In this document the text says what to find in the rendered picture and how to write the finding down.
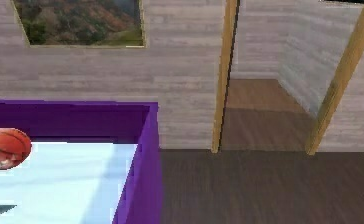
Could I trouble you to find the orange basketball with black stripes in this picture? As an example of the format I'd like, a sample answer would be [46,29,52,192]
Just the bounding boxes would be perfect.
[0,127,33,171]

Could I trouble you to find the purple bed with white sheet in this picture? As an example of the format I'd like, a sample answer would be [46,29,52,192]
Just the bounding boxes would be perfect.
[0,99,164,224]

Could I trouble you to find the framed landscape picture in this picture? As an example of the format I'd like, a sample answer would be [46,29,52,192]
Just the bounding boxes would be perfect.
[9,0,148,49]

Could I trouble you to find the wooden door frame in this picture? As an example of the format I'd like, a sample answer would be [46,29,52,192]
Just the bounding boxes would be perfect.
[211,0,364,156]

